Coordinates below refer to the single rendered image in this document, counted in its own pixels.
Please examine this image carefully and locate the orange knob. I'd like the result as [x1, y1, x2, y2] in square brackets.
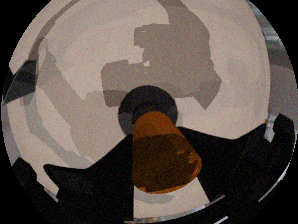
[132, 112, 202, 194]

